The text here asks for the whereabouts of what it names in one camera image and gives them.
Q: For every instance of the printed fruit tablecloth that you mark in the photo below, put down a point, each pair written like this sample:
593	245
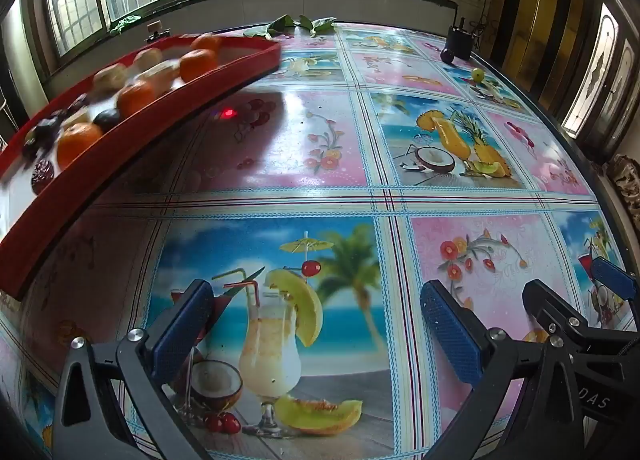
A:
325	190

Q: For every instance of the green grape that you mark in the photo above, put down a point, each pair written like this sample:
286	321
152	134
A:
477	74

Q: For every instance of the small dark plum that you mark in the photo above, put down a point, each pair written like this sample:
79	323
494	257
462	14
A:
446	56

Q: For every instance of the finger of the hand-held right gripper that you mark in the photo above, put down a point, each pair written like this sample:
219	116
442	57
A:
555	307
614	277

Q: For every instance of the red tray with white inside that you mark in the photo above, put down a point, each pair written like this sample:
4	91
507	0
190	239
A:
150	140

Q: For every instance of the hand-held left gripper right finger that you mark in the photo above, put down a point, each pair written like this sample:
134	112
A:
450	335

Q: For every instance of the wooden door with glass panels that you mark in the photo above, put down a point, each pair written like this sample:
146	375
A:
605	75

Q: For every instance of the yellow wooden panel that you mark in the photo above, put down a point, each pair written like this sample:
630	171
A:
545	0

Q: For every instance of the green cloth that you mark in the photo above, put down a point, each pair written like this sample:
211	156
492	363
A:
125	22

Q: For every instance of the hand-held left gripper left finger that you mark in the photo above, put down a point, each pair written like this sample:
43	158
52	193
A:
182	330

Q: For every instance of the carved wooden furniture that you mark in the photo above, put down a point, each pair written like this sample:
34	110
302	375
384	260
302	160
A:
625	185

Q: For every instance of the dark red bottle wooden cap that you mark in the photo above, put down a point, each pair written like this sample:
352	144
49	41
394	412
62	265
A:
156	31

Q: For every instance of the orange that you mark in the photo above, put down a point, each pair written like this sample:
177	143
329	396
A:
206	42
198	65
136	97
79	144

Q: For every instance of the large dark plum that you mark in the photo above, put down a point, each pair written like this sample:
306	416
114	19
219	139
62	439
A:
106	119

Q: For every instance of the black cup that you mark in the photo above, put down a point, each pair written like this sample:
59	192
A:
459	42

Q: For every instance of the red date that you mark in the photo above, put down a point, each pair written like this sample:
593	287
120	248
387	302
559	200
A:
50	126

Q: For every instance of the green leafy vegetable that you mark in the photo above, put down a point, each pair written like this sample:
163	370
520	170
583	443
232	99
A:
272	26
317	24

